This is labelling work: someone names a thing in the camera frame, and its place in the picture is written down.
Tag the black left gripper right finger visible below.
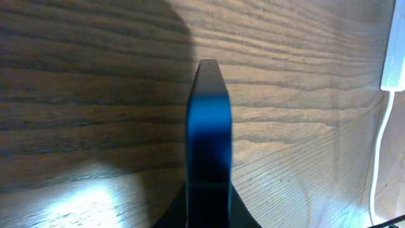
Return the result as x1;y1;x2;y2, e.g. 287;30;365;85
230;185;261;228

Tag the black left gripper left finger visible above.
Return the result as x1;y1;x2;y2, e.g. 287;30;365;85
151;184;187;228

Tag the blue Galaxy smartphone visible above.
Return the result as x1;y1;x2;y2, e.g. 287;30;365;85
185;60;232;227

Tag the black charger cable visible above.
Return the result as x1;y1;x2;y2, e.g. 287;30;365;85
366;214;405;228

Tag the white power strip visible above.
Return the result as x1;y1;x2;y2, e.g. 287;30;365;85
380;0;404;92

